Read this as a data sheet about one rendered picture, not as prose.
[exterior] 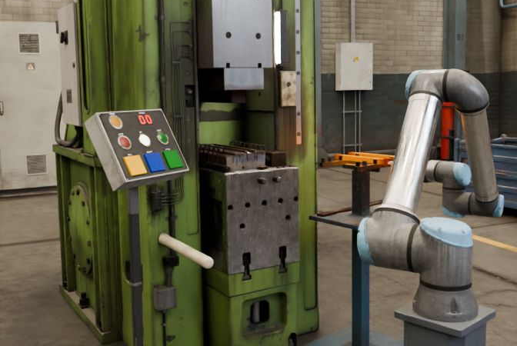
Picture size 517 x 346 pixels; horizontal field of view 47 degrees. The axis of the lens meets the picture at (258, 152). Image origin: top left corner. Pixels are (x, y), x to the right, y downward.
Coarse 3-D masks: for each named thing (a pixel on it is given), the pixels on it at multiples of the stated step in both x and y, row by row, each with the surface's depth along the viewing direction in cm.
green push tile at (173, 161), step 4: (164, 152) 230; (168, 152) 232; (172, 152) 234; (176, 152) 235; (164, 156) 230; (168, 156) 231; (172, 156) 233; (176, 156) 234; (168, 160) 230; (172, 160) 232; (176, 160) 233; (180, 160) 235; (168, 164) 229; (172, 164) 230; (176, 164) 232; (180, 164) 234; (172, 168) 230
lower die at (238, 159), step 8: (232, 152) 270; (240, 152) 269; (256, 152) 270; (264, 152) 272; (216, 160) 271; (224, 160) 264; (232, 160) 264; (240, 160) 266; (248, 160) 269; (256, 160) 271; (264, 160) 273; (232, 168) 265; (240, 168) 267; (248, 168) 269
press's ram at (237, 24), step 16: (208, 0) 255; (224, 0) 256; (240, 0) 260; (256, 0) 264; (208, 16) 256; (224, 16) 256; (240, 16) 260; (256, 16) 264; (208, 32) 257; (224, 32) 257; (240, 32) 261; (256, 32) 265; (208, 48) 258; (224, 48) 258; (240, 48) 262; (256, 48) 266; (208, 64) 259; (224, 64) 258; (240, 64) 262; (256, 64) 266; (272, 64) 271
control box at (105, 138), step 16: (112, 112) 221; (128, 112) 227; (144, 112) 234; (160, 112) 241; (96, 128) 215; (112, 128) 217; (128, 128) 223; (144, 128) 229; (160, 128) 236; (96, 144) 216; (112, 144) 213; (160, 144) 232; (176, 144) 239; (112, 160) 212; (144, 160) 221; (112, 176) 213; (128, 176) 212; (144, 176) 217; (160, 176) 225; (176, 176) 237
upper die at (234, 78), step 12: (204, 72) 275; (216, 72) 265; (228, 72) 260; (240, 72) 263; (252, 72) 266; (204, 84) 276; (216, 84) 265; (228, 84) 260; (240, 84) 263; (252, 84) 266
